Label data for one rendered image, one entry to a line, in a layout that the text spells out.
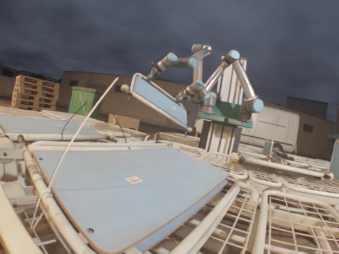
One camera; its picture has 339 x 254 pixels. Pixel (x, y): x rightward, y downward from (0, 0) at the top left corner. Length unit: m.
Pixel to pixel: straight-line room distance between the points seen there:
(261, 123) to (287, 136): 1.56
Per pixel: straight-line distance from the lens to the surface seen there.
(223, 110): 2.20
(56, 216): 0.29
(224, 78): 2.32
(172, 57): 1.51
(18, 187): 0.36
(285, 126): 9.21
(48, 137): 0.93
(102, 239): 0.26
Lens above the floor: 0.73
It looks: 2 degrees down
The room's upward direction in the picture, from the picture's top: 11 degrees clockwise
